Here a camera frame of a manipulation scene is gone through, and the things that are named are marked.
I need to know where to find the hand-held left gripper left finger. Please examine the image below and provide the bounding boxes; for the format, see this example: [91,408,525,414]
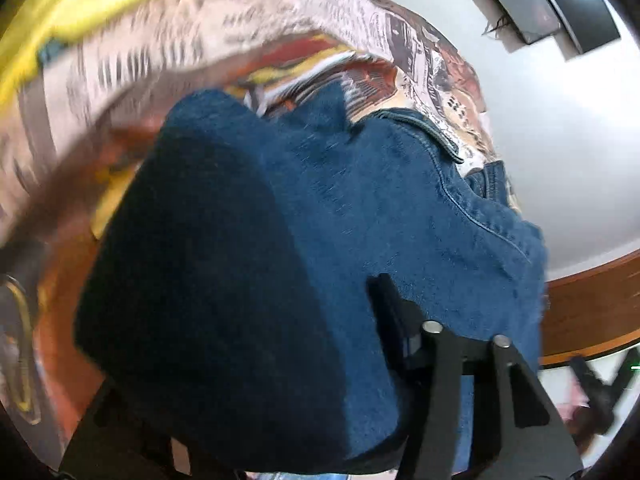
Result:
[59,377,246,480]

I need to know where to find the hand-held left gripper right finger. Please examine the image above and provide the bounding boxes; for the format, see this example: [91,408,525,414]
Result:
[366,273,584,480]

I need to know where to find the blue denim jacket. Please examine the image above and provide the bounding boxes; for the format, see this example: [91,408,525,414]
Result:
[74,89,548,478]

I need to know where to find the brown wooden door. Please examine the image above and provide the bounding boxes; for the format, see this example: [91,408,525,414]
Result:
[539,247,640,367]

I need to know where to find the printed blanket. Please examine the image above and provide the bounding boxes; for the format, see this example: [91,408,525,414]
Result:
[0,0,523,461]

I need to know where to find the black wall screen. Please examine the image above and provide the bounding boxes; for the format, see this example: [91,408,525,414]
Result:
[480,0,563,47]

